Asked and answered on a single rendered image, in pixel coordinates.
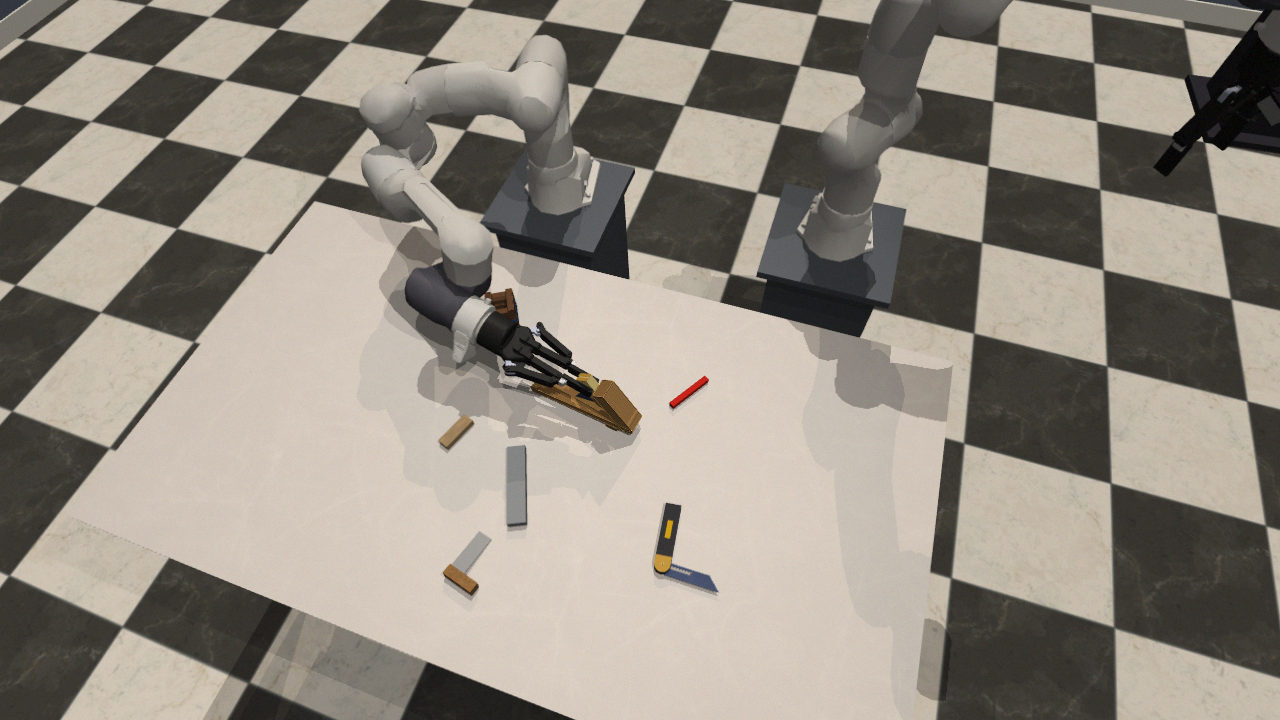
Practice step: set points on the brown wooden v-shaped frame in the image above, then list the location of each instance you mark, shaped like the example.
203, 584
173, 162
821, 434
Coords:
617, 410

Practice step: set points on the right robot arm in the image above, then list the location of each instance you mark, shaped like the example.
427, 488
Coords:
536, 98

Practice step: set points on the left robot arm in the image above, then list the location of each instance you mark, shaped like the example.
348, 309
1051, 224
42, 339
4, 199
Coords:
896, 46

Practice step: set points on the red rectangular bar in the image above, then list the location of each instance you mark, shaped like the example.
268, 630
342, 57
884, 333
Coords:
687, 393

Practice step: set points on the black sliding bevel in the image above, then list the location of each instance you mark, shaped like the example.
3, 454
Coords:
665, 550

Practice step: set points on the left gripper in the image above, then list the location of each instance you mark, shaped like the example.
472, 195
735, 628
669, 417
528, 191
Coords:
1258, 67

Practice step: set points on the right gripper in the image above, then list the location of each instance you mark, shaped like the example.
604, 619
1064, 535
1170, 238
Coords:
515, 343

